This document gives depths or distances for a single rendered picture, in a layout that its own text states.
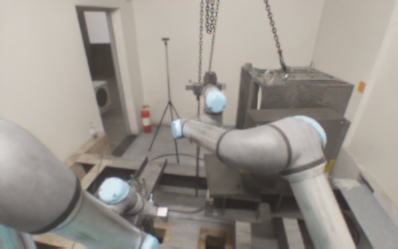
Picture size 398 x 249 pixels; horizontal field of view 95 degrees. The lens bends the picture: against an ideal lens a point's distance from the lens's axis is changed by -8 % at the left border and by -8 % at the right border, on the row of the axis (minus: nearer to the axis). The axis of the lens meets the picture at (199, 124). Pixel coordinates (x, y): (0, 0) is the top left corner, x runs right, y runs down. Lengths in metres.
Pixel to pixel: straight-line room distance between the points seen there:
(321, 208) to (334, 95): 0.77
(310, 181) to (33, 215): 0.50
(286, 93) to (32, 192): 1.00
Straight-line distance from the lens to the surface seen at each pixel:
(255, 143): 0.44
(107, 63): 8.40
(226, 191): 1.36
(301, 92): 1.10
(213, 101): 0.76
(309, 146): 0.51
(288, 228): 1.59
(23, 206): 0.30
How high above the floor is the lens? 1.89
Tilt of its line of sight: 28 degrees down
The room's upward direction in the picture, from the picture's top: straight up
